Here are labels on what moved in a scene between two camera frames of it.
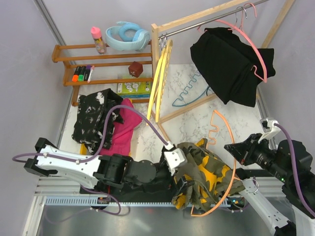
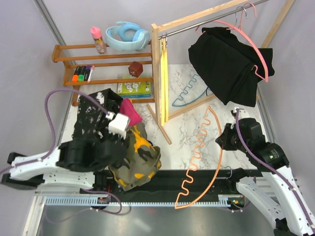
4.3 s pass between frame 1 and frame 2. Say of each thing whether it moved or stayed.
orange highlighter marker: stayed
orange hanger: moved
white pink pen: stayed
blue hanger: stayed
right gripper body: moved
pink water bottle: stayed
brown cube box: stayed
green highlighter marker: stayed
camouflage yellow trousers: moved
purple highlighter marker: stayed
